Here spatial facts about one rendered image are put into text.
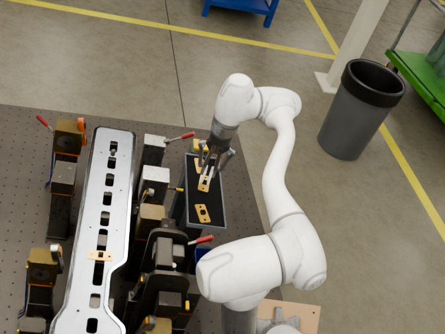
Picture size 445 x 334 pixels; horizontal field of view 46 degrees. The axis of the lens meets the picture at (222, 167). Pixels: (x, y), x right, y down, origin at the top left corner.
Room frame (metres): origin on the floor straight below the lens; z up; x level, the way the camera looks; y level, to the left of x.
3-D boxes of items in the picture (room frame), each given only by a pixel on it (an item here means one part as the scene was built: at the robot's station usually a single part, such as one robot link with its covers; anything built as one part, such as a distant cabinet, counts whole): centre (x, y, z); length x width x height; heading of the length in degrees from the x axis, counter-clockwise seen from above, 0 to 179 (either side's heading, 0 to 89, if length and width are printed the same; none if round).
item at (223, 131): (1.41, 0.04, 1.47); 0.09 x 0.09 x 0.06
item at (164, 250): (1.06, 0.06, 0.95); 0.18 x 0.13 x 0.49; 18
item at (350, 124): (3.83, -0.88, 0.36); 0.50 x 0.50 x 0.73
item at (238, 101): (1.41, 0.03, 1.58); 0.13 x 0.11 x 0.16; 123
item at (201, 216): (1.30, 0.01, 1.17); 0.08 x 0.04 x 0.01; 31
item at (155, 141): (1.71, 0.29, 0.88); 0.12 x 0.07 x 0.36; 108
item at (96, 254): (1.10, 0.28, 1.01); 0.08 x 0.04 x 0.01; 108
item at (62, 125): (1.60, 0.65, 0.88); 0.14 x 0.09 x 0.36; 108
